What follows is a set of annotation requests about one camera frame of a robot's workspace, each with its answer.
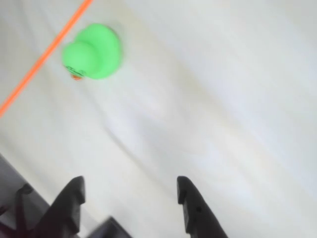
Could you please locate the green rubber duck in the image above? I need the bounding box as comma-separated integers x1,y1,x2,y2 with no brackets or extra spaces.
61,23,122,81

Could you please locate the orange tape strip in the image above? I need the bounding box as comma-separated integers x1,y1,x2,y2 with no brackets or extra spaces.
0,0,95,119

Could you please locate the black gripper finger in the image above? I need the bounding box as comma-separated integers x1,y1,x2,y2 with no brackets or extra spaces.
37,175,86,238
176,176,230,238

